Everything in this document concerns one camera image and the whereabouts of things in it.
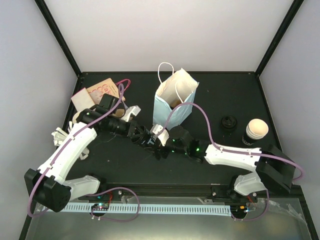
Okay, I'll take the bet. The white pink-edged napkin pack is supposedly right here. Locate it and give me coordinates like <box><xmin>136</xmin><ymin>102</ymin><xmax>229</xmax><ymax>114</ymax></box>
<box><xmin>71</xmin><ymin>88</ymin><xmax>95</xmax><ymax>112</ymax></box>

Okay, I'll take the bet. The right paper cup stack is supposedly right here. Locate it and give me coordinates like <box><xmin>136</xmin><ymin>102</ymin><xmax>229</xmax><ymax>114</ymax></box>
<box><xmin>242</xmin><ymin>118</ymin><xmax>269</xmax><ymax>146</ymax></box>

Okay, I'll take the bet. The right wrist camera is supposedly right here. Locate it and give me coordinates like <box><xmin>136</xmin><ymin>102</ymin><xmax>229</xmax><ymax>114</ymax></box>
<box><xmin>150</xmin><ymin>124</ymin><xmax>170</xmax><ymax>147</ymax></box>

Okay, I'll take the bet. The black coffee lid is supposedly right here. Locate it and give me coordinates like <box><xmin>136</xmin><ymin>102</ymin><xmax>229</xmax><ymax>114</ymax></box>
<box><xmin>220</xmin><ymin>115</ymin><xmax>238</xmax><ymax>132</ymax></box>

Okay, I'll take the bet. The left paper cup stack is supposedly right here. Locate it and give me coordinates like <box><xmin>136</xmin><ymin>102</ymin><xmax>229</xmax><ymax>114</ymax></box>
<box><xmin>72</xmin><ymin>111</ymin><xmax>81</xmax><ymax>124</ymax></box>

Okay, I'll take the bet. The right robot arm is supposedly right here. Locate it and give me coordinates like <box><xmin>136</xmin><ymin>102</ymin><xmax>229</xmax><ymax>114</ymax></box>
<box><xmin>150</xmin><ymin>124</ymin><xmax>296</xmax><ymax>196</ymax></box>

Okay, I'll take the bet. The black right frame post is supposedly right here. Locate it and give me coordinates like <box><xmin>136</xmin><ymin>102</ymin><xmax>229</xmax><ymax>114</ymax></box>
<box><xmin>255</xmin><ymin>0</ymin><xmax>304</xmax><ymax>77</ymax></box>

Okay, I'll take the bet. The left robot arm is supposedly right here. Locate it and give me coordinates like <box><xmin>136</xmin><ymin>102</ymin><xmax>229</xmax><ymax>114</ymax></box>
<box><xmin>24</xmin><ymin>99</ymin><xmax>122</xmax><ymax>217</ymax></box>

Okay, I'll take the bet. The brown Cakes paper bag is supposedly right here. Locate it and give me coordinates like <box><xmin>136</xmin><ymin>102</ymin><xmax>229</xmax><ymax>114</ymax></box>
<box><xmin>86</xmin><ymin>78</ymin><xmax>119</xmax><ymax>104</ymax></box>

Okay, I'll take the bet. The light blue paper bag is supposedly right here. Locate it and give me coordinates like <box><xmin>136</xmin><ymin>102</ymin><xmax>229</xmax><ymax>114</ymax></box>
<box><xmin>152</xmin><ymin>62</ymin><xmax>199</xmax><ymax>130</ymax></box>

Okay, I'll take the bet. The black frame post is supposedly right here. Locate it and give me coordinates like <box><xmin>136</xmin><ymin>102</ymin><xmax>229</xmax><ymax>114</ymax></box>
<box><xmin>34</xmin><ymin>0</ymin><xmax>82</xmax><ymax>77</ymax></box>
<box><xmin>255</xmin><ymin>0</ymin><xmax>304</xmax><ymax>77</ymax></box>

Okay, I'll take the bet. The light blue slotted cable duct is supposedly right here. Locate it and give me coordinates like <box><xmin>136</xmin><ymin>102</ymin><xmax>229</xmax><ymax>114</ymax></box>
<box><xmin>62</xmin><ymin>202</ymin><xmax>232</xmax><ymax>217</ymax></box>

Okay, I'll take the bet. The paper cup stack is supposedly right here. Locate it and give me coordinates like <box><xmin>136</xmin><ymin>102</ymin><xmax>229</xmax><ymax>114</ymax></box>
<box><xmin>72</xmin><ymin>111</ymin><xmax>81</xmax><ymax>124</ymax></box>
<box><xmin>242</xmin><ymin>118</ymin><xmax>269</xmax><ymax>146</ymax></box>

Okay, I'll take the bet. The black left frame post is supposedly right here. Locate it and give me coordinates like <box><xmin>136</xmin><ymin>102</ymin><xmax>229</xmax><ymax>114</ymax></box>
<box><xmin>34</xmin><ymin>0</ymin><xmax>82</xmax><ymax>77</ymax></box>

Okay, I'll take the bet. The brown pulp cup carrier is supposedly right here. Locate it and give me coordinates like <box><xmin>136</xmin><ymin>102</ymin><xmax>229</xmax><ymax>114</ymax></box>
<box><xmin>170</xmin><ymin>99</ymin><xmax>182</xmax><ymax>108</ymax></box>

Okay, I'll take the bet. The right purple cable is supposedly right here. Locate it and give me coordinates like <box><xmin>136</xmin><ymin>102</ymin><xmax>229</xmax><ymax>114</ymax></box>
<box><xmin>162</xmin><ymin>102</ymin><xmax>306</xmax><ymax>181</ymax></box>

